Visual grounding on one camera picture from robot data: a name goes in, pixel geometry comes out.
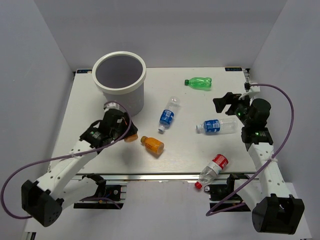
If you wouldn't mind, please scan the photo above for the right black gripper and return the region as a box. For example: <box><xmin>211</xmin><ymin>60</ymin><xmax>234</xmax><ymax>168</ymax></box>
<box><xmin>212</xmin><ymin>92</ymin><xmax>254</xmax><ymax>127</ymax></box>

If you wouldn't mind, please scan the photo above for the orange juice bottle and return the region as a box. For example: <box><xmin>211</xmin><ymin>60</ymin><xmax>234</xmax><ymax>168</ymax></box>
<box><xmin>124</xmin><ymin>134</ymin><xmax>139</xmax><ymax>143</ymax></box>
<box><xmin>140</xmin><ymin>136</ymin><xmax>165</xmax><ymax>157</ymax></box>

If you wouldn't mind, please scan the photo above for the clear bottle blue label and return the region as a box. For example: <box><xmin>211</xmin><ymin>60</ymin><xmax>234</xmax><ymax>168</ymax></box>
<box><xmin>195</xmin><ymin>118</ymin><xmax>238</xmax><ymax>135</ymax></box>
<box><xmin>158</xmin><ymin>96</ymin><xmax>181</xmax><ymax>133</ymax></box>

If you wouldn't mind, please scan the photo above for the clear bottle red label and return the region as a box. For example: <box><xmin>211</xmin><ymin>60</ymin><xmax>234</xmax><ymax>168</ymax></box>
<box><xmin>194</xmin><ymin>154</ymin><xmax>229</xmax><ymax>190</ymax></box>

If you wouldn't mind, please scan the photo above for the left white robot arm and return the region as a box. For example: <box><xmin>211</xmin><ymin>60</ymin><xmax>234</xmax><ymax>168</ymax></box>
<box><xmin>21</xmin><ymin>108</ymin><xmax>138</xmax><ymax>227</ymax></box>

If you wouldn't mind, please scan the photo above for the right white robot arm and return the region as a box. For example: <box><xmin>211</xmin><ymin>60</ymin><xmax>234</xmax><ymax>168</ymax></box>
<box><xmin>213</xmin><ymin>92</ymin><xmax>305</xmax><ymax>235</ymax></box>

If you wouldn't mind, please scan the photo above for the white plastic bin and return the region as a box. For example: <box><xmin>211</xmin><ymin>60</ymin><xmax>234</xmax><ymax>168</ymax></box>
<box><xmin>92</xmin><ymin>51</ymin><xmax>147</xmax><ymax>117</ymax></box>

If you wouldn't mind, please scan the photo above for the green plastic bottle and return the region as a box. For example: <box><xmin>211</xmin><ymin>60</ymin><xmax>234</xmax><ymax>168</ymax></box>
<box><xmin>184</xmin><ymin>77</ymin><xmax>212</xmax><ymax>91</ymax></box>

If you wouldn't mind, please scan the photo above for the blue table label right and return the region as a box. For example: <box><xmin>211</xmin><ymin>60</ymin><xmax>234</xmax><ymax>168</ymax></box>
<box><xmin>224</xmin><ymin>67</ymin><xmax>243</xmax><ymax>72</ymax></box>

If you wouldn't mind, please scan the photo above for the blue table label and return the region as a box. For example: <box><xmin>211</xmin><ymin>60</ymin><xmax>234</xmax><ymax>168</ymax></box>
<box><xmin>224</xmin><ymin>67</ymin><xmax>243</xmax><ymax>72</ymax></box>
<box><xmin>76</xmin><ymin>69</ymin><xmax>92</xmax><ymax>74</ymax></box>

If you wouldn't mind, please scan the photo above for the blue table label left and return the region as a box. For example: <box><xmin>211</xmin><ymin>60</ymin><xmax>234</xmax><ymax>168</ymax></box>
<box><xmin>76</xmin><ymin>69</ymin><xmax>92</xmax><ymax>74</ymax></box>

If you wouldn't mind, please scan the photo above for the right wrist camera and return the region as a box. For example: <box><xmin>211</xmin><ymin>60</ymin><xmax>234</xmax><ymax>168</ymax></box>
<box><xmin>241</xmin><ymin>80</ymin><xmax>261</xmax><ymax>99</ymax></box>

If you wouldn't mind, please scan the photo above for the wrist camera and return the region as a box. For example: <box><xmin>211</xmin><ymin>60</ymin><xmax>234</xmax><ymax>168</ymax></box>
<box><xmin>103</xmin><ymin>102</ymin><xmax>120</xmax><ymax>112</ymax></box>
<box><xmin>241</xmin><ymin>80</ymin><xmax>261</xmax><ymax>99</ymax></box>

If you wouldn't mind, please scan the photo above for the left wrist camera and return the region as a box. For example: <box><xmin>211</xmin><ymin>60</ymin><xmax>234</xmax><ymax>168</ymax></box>
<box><xmin>103</xmin><ymin>102</ymin><xmax>120</xmax><ymax>112</ymax></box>

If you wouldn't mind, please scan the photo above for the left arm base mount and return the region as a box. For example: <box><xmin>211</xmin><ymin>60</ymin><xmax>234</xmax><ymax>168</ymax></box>
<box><xmin>73</xmin><ymin>173</ymin><xmax>127</xmax><ymax>210</ymax></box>

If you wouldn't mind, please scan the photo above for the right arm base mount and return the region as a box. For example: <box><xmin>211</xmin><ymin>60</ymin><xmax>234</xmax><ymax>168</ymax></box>
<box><xmin>204</xmin><ymin>173</ymin><xmax>249</xmax><ymax>211</ymax></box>

